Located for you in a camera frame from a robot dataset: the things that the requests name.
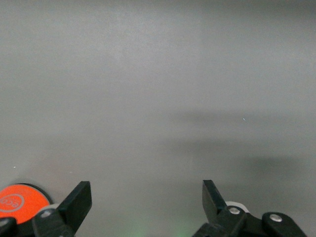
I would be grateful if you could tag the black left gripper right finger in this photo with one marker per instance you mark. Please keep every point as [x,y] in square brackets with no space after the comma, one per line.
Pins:
[214,205]

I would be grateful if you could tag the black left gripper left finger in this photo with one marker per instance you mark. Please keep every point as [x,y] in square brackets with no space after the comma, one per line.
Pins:
[76,202]

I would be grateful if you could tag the orange drink can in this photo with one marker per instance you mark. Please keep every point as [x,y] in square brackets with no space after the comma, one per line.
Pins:
[22,202]

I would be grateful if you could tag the dark grey table mat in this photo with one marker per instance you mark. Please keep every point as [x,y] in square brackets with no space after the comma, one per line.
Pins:
[158,86]

